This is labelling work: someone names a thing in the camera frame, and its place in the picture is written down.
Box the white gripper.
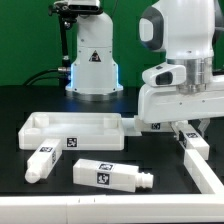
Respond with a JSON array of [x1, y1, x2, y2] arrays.
[[138, 64, 224, 137]]

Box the white desk top tray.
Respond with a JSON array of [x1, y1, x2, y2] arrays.
[[18, 112, 124, 151]]

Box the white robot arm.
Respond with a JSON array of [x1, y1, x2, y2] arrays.
[[66, 0, 224, 124]]

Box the white sheet with markers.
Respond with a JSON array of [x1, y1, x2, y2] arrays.
[[122, 118, 141, 136]]

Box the white L-shaped corner fence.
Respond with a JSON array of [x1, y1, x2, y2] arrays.
[[0, 149, 224, 224]]

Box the black cables at base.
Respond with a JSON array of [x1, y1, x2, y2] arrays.
[[22, 67, 72, 86]]

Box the black camera on stand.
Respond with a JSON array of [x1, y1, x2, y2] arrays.
[[67, 0, 101, 14]]

